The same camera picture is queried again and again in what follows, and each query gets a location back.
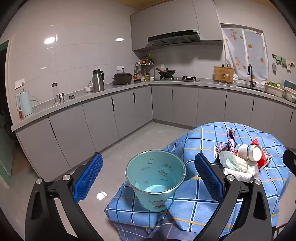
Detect red plastic bag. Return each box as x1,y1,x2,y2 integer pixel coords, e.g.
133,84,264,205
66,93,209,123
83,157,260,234
257,153,267,168

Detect grey kitchen counter cabinets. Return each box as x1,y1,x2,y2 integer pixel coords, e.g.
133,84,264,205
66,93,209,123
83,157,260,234
10,78,296,176

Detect orange-print window curtain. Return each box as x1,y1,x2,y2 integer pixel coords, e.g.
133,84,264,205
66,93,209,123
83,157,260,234
221,27,270,81

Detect green door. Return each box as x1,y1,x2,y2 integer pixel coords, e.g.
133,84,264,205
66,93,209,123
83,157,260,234
0,39,13,178

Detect blue plaid blanket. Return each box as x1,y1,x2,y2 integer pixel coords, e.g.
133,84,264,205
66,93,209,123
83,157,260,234
104,122,292,239

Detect glass bottle with black lid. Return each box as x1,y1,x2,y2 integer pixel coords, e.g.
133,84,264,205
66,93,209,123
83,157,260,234
51,83,59,104

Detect white paper tissue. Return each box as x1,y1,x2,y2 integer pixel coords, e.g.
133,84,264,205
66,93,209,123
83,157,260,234
223,168,253,182

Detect steel sink faucet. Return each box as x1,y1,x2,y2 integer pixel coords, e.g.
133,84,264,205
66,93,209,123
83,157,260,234
247,64,256,89

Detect teal metal bucket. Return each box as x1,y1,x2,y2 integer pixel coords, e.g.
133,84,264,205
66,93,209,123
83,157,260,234
125,150,186,212

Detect pale blue electric kettle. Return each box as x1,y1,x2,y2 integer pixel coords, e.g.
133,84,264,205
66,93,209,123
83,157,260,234
16,91,34,117

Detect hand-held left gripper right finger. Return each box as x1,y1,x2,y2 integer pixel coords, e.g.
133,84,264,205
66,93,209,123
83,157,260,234
194,152,278,241

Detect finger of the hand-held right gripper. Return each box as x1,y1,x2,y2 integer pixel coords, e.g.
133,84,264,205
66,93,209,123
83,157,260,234
282,149,296,173

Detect metal spice rack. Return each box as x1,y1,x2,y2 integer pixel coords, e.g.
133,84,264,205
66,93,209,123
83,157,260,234
135,61,154,81

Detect beige basin of vegetables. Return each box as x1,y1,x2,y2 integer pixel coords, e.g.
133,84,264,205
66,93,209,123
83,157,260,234
264,80,284,98

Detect wooden cutting board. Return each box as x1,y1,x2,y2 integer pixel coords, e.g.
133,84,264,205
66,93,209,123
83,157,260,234
214,65,234,83

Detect white blue-banded paper cup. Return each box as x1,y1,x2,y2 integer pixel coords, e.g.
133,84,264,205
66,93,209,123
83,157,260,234
237,144,263,163

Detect steel thermos jug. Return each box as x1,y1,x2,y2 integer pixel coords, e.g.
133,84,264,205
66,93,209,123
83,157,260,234
92,69,105,92

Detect black electric cooker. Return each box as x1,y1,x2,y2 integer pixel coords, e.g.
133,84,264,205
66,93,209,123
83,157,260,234
112,72,132,85

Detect beige plastic bowl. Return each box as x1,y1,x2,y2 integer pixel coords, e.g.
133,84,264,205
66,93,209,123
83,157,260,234
284,87,296,103

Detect black range hood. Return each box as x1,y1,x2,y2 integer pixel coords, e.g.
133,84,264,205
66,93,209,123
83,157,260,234
147,29,201,47

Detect grey wall cabinets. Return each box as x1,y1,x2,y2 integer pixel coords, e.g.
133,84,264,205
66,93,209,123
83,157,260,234
130,0,224,52

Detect purple snack wrapper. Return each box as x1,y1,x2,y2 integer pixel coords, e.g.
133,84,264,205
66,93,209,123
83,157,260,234
220,129,237,158

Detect black wok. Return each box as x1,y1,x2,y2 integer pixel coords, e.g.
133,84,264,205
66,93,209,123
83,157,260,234
156,68,176,78

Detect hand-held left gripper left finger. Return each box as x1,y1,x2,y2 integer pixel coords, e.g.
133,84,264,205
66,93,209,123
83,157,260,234
24,152,103,241

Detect gas stove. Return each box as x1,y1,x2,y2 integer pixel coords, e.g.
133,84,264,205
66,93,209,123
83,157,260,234
153,76,200,82

